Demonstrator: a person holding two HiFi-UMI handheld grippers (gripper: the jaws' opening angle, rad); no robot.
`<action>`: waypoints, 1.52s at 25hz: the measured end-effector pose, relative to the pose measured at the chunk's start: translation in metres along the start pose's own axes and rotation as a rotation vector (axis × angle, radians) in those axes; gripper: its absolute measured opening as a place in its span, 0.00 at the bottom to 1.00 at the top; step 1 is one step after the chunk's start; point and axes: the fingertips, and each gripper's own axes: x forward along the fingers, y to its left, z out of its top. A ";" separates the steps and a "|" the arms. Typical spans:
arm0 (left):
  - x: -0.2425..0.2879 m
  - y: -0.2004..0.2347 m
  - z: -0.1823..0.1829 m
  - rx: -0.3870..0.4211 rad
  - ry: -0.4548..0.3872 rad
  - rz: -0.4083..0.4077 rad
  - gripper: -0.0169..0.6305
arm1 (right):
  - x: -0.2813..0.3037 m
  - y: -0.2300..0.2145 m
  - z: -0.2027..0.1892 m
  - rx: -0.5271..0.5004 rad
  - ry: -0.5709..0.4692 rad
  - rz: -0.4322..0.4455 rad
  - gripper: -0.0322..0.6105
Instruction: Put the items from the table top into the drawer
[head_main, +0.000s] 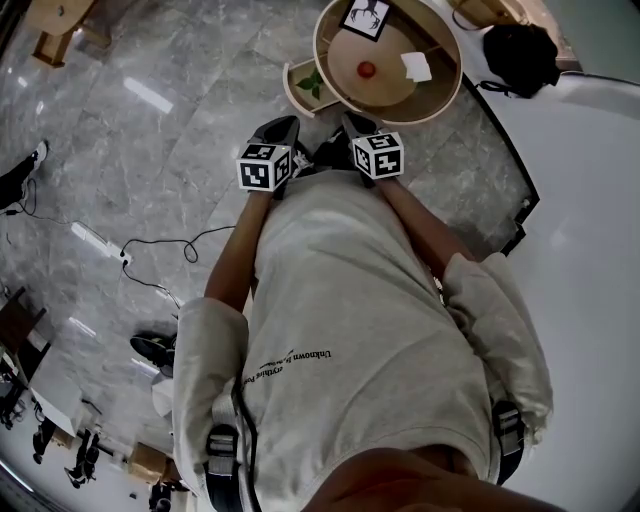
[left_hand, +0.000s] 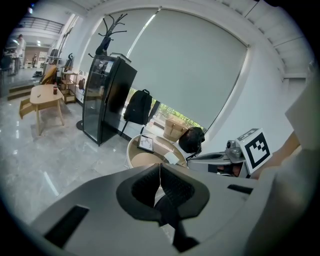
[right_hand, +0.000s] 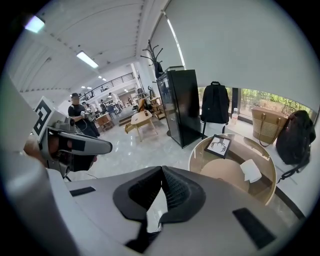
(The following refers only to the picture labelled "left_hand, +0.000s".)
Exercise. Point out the clear water bottle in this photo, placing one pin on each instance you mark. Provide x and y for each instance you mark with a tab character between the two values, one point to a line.
152	121

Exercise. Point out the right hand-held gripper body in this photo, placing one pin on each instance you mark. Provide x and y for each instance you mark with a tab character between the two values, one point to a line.
257	150

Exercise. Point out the wooden shelf rack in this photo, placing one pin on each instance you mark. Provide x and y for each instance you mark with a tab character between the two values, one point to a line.
68	97

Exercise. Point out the black coat rack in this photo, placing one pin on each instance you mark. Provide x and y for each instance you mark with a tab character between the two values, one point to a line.
109	30

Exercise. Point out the person's light shirt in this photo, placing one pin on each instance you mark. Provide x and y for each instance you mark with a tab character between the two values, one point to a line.
300	200

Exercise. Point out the person's right forearm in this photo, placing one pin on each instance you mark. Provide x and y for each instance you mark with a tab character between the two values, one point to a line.
282	152

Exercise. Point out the wide grey roller blind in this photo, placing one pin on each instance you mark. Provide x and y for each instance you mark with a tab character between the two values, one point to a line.
187	75

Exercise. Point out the white box on fridge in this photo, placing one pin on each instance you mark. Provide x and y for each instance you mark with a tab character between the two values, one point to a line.
120	56

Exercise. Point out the cola bottle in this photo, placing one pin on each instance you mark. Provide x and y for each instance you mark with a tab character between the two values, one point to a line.
55	90

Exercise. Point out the tall black backpack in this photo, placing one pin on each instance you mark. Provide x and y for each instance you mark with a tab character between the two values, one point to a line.
138	107

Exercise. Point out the white paper napkin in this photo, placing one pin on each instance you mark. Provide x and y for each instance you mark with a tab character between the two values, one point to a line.
171	157

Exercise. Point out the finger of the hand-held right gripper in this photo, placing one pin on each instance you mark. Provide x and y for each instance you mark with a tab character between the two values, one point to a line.
197	163
217	154

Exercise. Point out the round black bag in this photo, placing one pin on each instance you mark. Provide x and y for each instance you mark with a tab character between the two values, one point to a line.
191	140

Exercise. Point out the black glass-door fridge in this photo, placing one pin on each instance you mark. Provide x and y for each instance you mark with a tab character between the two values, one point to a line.
117	95

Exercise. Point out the round wooden table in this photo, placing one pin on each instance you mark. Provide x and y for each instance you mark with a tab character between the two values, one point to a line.
147	160

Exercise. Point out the wooden side table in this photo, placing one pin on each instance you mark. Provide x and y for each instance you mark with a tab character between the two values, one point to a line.
42	95

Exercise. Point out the printed marker card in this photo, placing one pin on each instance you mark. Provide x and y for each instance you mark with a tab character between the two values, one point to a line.
146	143

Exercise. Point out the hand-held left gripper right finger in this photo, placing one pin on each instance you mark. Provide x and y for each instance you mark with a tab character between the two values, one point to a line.
220	200

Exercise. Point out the black office chair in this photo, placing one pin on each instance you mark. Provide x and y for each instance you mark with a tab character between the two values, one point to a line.
68	62

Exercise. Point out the narrow grey roller blind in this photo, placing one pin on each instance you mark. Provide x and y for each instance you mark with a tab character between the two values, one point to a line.
125	45

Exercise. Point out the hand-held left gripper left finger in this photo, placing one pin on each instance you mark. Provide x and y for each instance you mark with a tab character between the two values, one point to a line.
100	212

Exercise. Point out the black balcony railing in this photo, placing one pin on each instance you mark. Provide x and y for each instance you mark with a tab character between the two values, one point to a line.
42	23

